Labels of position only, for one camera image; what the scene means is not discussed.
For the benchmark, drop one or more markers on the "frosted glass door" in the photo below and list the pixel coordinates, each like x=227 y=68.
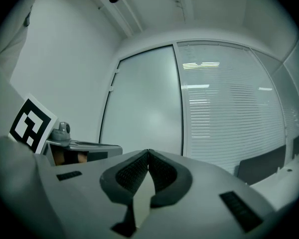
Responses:
x=144 y=103

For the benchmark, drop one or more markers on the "white desk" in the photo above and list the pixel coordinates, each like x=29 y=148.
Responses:
x=284 y=180

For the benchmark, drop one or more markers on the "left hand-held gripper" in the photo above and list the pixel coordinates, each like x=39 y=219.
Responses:
x=31 y=123

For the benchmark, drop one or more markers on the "person in white shirt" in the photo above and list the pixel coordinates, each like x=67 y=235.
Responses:
x=40 y=14

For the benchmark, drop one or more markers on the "glass partition with blinds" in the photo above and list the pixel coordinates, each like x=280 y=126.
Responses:
x=289 y=91
x=226 y=113

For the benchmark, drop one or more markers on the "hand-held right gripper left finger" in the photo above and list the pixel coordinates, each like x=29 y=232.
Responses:
x=89 y=190

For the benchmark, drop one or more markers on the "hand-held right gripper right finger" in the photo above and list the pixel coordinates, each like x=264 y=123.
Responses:
x=201 y=183

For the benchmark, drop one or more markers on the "grey cabinet hinge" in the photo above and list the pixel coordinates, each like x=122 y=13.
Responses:
x=117 y=71
x=111 y=88

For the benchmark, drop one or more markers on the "person's left hand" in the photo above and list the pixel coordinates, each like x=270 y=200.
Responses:
x=58 y=158

